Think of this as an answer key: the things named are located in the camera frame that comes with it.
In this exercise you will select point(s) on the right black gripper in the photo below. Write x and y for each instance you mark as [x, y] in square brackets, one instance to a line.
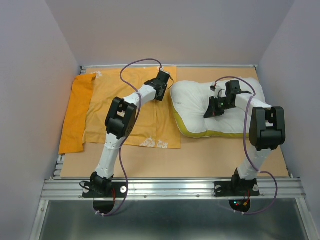
[212, 110]

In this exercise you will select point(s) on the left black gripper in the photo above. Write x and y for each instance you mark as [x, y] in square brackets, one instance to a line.
[160, 98]

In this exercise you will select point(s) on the white pillow yellow edge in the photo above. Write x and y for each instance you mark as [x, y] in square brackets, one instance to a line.
[191, 101]

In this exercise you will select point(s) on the orange patterned pillowcase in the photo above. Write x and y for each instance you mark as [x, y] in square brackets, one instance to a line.
[90, 99]

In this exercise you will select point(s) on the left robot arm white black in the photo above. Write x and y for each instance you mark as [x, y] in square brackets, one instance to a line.
[115, 140]

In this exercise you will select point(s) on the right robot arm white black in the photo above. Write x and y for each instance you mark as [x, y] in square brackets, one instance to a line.
[264, 130]

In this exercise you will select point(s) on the metal sheet panel front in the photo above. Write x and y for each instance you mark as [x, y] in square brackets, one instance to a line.
[172, 220]

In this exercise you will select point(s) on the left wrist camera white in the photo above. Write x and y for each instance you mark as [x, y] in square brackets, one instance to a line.
[163, 71]

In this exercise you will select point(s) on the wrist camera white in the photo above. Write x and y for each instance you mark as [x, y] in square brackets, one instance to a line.
[218, 92]
[163, 71]

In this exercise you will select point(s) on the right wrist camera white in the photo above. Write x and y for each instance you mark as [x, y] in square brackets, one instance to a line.
[218, 92]

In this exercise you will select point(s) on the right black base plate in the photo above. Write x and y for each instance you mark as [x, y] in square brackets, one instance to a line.
[240, 193]

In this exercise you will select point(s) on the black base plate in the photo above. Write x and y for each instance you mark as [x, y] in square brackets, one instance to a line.
[240, 193]
[106, 202]

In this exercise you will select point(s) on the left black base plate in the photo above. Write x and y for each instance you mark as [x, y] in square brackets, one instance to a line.
[106, 202]

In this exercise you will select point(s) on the aluminium rail left side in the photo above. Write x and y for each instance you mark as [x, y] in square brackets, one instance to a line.
[58, 167]

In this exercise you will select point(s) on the aluminium frame rail front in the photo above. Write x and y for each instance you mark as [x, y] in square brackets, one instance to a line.
[172, 189]

